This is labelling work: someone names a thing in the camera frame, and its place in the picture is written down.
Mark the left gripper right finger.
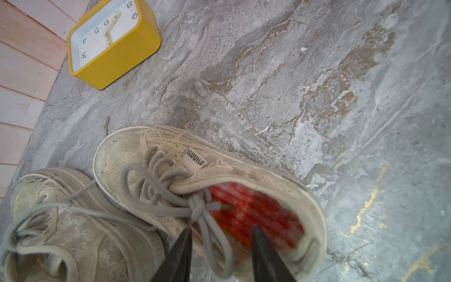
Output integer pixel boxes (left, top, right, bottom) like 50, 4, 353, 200
251, 226, 296, 282

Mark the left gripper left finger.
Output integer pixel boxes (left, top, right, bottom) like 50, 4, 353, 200
151, 229, 193, 282

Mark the beige sneaker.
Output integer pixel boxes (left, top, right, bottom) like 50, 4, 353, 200
93, 125, 328, 282
1, 168, 165, 282

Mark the yellow alarm clock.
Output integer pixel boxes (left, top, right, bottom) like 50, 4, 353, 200
67, 0, 162, 90

